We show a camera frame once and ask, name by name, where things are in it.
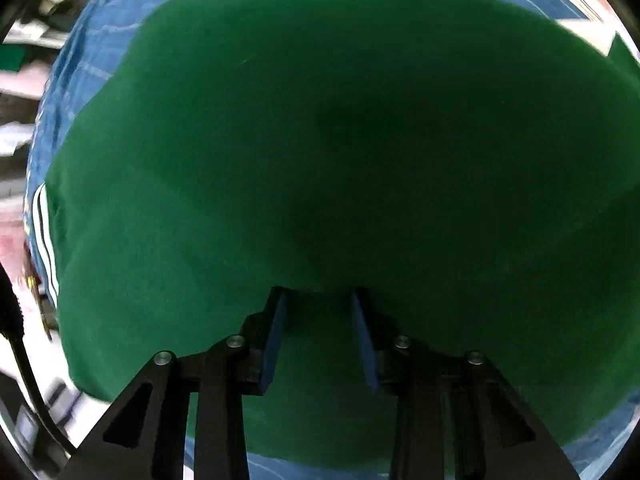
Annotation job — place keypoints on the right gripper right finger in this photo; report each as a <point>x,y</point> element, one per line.
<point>454,414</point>

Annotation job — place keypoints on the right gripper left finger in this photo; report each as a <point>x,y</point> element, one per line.
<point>142,435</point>

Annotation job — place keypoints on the green white varsity jacket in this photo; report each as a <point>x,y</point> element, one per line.
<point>472,164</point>

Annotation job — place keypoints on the blue striped bed sheet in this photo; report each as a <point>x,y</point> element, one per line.
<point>100,35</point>

